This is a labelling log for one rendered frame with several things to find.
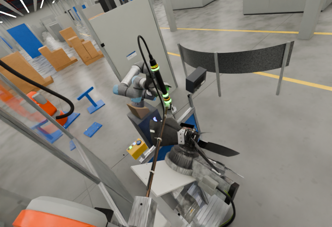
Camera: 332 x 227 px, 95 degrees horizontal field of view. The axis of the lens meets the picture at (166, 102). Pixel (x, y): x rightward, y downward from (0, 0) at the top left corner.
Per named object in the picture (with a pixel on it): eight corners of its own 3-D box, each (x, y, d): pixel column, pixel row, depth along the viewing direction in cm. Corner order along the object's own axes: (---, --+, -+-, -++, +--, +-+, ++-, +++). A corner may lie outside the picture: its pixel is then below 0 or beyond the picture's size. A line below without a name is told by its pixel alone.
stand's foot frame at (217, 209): (202, 255, 153) (201, 254, 148) (171, 218, 184) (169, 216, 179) (233, 201, 178) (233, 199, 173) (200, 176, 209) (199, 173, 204)
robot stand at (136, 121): (152, 154, 258) (126, 114, 195) (165, 142, 268) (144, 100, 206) (164, 165, 237) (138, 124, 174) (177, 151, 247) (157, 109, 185)
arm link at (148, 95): (146, 92, 188) (145, 58, 143) (158, 95, 188) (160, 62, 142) (144, 100, 182) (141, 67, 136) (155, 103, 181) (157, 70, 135)
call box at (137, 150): (136, 160, 143) (131, 155, 137) (130, 155, 150) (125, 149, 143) (148, 148, 150) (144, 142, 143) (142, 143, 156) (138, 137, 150)
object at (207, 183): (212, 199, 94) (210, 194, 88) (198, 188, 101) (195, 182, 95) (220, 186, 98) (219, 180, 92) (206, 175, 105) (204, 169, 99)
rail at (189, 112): (144, 166, 158) (141, 162, 153) (142, 164, 161) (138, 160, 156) (195, 110, 194) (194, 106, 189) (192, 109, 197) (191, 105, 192)
